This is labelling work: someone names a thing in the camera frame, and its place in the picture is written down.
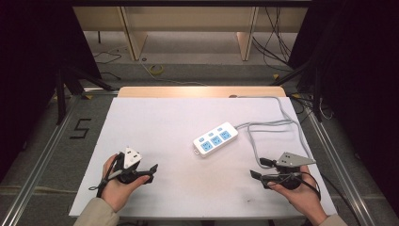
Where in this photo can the white power strip blue sockets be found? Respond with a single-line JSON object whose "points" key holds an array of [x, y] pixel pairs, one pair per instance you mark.
{"points": [[215, 139]]}

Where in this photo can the black metal stand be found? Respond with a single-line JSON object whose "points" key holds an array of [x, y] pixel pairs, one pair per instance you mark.
{"points": [[317, 94], [61, 94]]}

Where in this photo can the dark curtain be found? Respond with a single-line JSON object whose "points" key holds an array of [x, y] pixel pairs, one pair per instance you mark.
{"points": [[28, 62], [360, 78]]}

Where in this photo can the white table cover sheet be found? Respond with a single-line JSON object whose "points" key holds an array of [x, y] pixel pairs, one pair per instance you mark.
{"points": [[163, 125]]}

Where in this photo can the person's right hand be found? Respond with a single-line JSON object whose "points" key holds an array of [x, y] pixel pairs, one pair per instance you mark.
{"points": [[306, 196]]}

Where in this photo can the yellow tape roll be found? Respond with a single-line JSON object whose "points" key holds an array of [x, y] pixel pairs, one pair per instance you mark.
{"points": [[156, 69]]}

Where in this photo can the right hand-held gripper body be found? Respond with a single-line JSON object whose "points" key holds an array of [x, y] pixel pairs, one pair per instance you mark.
{"points": [[293, 160]]}

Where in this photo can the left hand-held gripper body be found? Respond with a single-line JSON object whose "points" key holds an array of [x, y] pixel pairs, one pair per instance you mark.
{"points": [[131, 158]]}

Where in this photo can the person's left hand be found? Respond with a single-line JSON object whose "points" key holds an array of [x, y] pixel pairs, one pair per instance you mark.
{"points": [[116, 191]]}

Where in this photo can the light wooden shelf unit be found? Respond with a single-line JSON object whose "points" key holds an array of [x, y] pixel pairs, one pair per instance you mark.
{"points": [[135, 40]]}

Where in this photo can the aluminium floor rail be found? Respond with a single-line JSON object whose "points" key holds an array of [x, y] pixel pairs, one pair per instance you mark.
{"points": [[40, 163], [343, 169]]}

